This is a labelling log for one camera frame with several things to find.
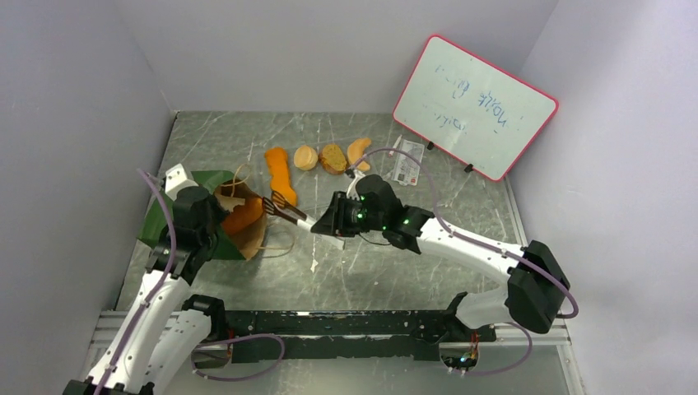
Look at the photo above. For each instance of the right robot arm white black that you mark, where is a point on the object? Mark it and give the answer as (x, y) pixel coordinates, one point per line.
(530, 284)

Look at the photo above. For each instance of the orange fake bread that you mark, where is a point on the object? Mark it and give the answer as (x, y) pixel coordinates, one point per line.
(279, 170)

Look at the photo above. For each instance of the pink framed whiteboard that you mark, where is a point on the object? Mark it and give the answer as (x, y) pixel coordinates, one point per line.
(471, 109)

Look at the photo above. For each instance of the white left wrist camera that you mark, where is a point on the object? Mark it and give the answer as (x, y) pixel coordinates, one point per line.
(177, 178)

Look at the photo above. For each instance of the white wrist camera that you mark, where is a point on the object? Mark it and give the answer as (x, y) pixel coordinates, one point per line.
(177, 178)
(355, 176)

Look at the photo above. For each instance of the white ruler package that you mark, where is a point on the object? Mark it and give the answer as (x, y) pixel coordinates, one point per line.
(406, 171)

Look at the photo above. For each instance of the orange fake baguette loaf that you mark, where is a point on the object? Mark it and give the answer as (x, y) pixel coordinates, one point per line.
(243, 216)

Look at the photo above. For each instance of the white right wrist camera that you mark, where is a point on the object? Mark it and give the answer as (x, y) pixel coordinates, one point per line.
(355, 176)

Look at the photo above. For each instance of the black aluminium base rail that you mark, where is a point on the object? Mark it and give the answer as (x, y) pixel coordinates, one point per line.
(351, 334)

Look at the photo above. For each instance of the white pink marker pen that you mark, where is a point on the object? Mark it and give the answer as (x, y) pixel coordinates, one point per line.
(395, 145)

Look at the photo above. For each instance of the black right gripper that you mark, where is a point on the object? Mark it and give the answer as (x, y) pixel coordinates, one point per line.
(338, 216)

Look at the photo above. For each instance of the green paper bag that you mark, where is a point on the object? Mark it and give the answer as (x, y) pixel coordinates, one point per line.
(241, 235)

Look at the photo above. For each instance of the aluminium side rail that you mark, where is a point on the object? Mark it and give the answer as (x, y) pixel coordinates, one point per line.
(519, 231)

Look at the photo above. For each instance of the round tan fake bun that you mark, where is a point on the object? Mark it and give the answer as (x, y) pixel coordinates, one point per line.
(305, 158)

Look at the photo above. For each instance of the silver metal tongs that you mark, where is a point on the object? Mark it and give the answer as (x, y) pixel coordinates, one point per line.
(277, 205)

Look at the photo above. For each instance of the tan fake croissant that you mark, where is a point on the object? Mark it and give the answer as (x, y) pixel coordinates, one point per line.
(356, 150)

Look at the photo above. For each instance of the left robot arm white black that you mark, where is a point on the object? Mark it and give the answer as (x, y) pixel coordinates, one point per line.
(165, 322)

